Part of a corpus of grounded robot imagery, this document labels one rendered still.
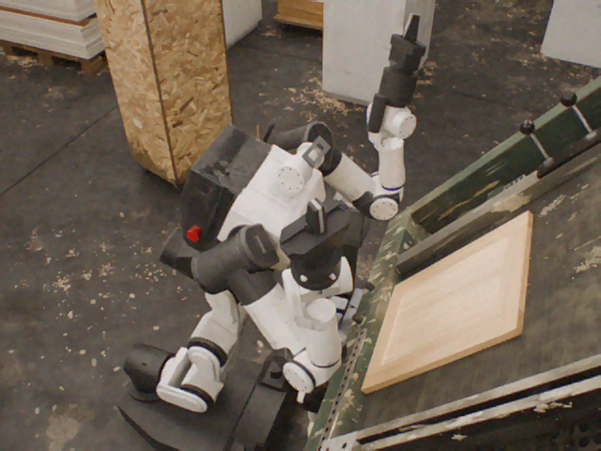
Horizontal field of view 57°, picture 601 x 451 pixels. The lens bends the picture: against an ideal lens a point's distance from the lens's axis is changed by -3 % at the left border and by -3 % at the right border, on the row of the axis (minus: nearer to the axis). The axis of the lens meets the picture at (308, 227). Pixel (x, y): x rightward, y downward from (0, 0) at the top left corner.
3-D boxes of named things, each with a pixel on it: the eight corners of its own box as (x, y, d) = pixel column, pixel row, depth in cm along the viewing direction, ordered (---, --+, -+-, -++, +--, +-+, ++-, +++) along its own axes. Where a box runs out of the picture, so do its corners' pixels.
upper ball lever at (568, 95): (591, 144, 129) (560, 96, 131) (605, 134, 127) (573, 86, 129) (586, 146, 126) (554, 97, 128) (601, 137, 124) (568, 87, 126)
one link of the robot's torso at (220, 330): (181, 360, 188) (195, 281, 154) (205, 320, 200) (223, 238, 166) (222, 380, 187) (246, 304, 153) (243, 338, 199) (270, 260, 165)
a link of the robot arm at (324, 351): (319, 342, 106) (327, 401, 118) (351, 308, 112) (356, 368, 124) (277, 318, 112) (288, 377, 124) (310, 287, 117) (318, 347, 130)
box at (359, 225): (338, 221, 211) (340, 182, 198) (369, 228, 208) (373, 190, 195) (328, 242, 203) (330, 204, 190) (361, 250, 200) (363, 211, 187)
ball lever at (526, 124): (548, 169, 137) (519, 124, 140) (562, 162, 135) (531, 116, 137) (543, 172, 135) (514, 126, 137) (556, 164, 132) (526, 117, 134)
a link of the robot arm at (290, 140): (307, 180, 158) (271, 151, 151) (319, 154, 161) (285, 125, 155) (334, 175, 149) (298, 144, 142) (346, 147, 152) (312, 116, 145)
